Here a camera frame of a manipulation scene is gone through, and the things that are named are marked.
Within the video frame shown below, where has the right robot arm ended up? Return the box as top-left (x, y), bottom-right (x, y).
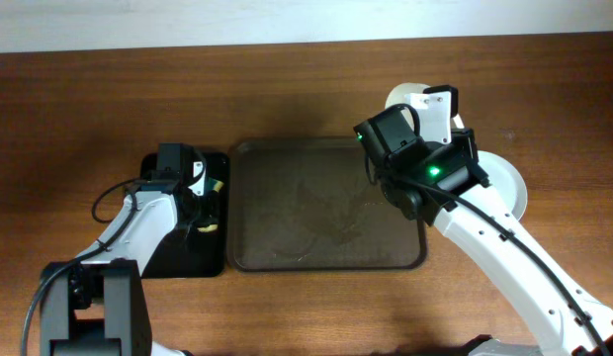
top-left (354, 83), bottom-right (613, 355)

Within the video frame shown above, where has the green and yellow sponge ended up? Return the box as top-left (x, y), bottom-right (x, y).
top-left (192, 178), bottom-right (224, 233)

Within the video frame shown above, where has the small black tray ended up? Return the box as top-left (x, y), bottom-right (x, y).
top-left (142, 151), bottom-right (230, 279)

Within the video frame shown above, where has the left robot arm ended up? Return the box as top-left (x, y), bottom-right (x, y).
top-left (20, 143), bottom-right (207, 355)

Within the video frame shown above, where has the pale green plate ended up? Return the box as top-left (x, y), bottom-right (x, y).
top-left (478, 150), bottom-right (528, 221)

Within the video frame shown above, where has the brown plastic serving tray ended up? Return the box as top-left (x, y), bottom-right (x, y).
top-left (226, 137), bottom-right (427, 273)

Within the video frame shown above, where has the white plate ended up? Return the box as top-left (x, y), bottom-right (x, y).
top-left (385, 83), bottom-right (465, 142)

